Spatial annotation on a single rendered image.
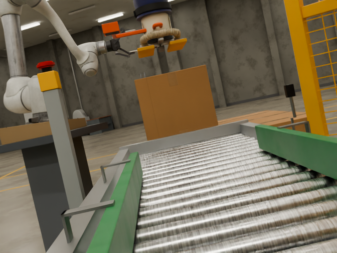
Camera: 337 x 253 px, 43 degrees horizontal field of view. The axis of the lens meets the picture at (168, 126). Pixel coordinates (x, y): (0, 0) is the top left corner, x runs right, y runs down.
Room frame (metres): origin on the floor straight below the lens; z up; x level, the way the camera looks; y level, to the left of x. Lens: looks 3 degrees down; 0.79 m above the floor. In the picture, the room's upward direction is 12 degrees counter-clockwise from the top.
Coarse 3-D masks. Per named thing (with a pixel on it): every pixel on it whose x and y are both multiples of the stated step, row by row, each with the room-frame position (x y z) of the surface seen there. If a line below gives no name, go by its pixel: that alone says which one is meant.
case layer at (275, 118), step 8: (256, 112) 3.53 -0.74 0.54; (264, 112) 3.34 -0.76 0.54; (272, 112) 3.17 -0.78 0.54; (280, 112) 3.02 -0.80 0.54; (288, 112) 2.88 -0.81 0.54; (296, 112) 2.75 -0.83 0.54; (304, 112) 2.63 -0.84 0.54; (224, 120) 3.42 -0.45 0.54; (232, 120) 3.24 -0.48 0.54; (248, 120) 2.93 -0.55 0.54; (256, 120) 2.80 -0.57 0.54; (264, 120) 2.68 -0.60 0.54; (272, 120) 2.57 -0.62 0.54; (280, 120) 2.47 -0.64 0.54; (288, 120) 2.37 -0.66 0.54; (296, 120) 2.36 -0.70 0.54; (304, 120) 2.36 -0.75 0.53; (288, 128) 2.36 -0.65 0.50; (296, 128) 2.36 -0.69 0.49; (304, 128) 2.36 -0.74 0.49
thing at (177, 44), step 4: (176, 40) 2.46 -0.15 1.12; (180, 40) 2.46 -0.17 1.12; (184, 40) 2.46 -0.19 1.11; (172, 44) 2.47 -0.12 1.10; (176, 44) 2.50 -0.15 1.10; (180, 44) 2.54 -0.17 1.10; (184, 44) 2.58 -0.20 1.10; (168, 48) 2.63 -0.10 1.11; (172, 48) 2.64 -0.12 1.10; (176, 48) 2.69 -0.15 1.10; (180, 48) 2.73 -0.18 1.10
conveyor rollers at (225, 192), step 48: (192, 144) 2.20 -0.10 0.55; (240, 144) 1.84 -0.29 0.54; (144, 192) 1.29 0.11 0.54; (192, 192) 1.12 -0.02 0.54; (240, 192) 1.02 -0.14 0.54; (288, 192) 0.94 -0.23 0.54; (336, 192) 0.85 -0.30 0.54; (144, 240) 0.83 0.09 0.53; (192, 240) 0.75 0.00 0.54; (240, 240) 0.68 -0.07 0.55; (288, 240) 0.66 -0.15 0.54; (336, 240) 0.59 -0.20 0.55
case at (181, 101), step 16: (144, 80) 2.33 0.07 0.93; (160, 80) 2.33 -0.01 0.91; (176, 80) 2.33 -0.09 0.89; (192, 80) 2.34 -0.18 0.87; (208, 80) 2.34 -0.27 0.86; (144, 96) 2.33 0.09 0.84; (160, 96) 2.33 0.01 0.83; (176, 96) 2.33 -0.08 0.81; (192, 96) 2.34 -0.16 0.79; (208, 96) 2.34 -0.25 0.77; (144, 112) 2.33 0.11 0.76; (160, 112) 2.33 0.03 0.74; (176, 112) 2.33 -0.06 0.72; (192, 112) 2.34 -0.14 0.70; (208, 112) 2.34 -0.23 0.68; (144, 128) 2.33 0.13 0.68; (160, 128) 2.33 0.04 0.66; (176, 128) 2.33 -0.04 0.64; (192, 128) 2.34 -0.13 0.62
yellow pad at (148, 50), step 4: (140, 48) 2.45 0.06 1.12; (144, 48) 2.45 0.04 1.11; (148, 48) 2.46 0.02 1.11; (152, 48) 2.46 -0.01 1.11; (140, 52) 2.52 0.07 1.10; (144, 52) 2.55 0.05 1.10; (148, 52) 2.59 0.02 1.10; (152, 52) 2.63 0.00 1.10; (140, 56) 2.70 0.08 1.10; (144, 56) 2.75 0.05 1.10
